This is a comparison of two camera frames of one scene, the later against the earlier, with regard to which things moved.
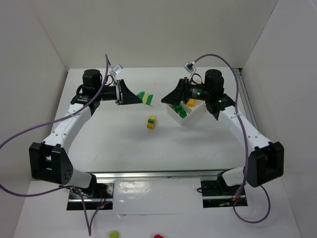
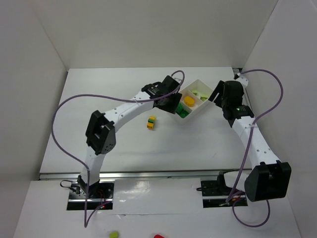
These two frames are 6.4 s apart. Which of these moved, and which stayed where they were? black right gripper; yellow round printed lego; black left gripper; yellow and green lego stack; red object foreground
Moved: black right gripper; black left gripper
Stayed: yellow and green lego stack; yellow round printed lego; red object foreground
